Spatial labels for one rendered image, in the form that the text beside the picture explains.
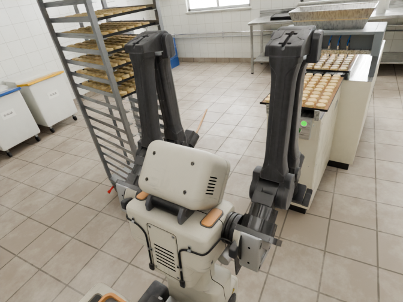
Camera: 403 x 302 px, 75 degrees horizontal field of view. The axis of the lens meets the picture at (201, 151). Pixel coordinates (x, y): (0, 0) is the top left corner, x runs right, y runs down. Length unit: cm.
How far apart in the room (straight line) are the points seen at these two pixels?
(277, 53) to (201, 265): 52
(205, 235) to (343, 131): 201
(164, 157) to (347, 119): 196
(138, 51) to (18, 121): 336
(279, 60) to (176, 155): 32
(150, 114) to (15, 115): 329
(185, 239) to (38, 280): 177
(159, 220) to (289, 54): 50
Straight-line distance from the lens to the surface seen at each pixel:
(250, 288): 185
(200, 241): 66
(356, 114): 244
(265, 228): 69
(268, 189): 72
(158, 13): 191
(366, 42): 235
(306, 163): 190
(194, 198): 64
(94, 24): 166
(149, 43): 83
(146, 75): 84
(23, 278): 243
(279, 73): 61
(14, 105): 405
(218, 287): 97
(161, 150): 70
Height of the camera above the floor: 161
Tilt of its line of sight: 33 degrees down
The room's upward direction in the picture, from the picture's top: 8 degrees counter-clockwise
